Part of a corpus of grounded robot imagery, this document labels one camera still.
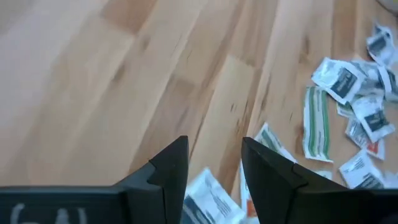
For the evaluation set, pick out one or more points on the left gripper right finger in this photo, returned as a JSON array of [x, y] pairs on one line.
[[273, 186]]

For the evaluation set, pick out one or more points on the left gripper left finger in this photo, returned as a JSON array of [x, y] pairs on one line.
[[164, 186]]

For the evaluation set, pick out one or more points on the white wipe packet dark label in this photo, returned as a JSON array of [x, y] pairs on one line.
[[373, 119], [211, 199], [339, 81], [390, 82], [360, 171], [381, 45]]

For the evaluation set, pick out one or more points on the white red-print packet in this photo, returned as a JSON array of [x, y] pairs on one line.
[[250, 211], [374, 148]]

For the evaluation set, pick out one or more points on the green striped bandage wrapper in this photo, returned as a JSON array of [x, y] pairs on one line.
[[317, 124], [344, 110], [270, 140]]

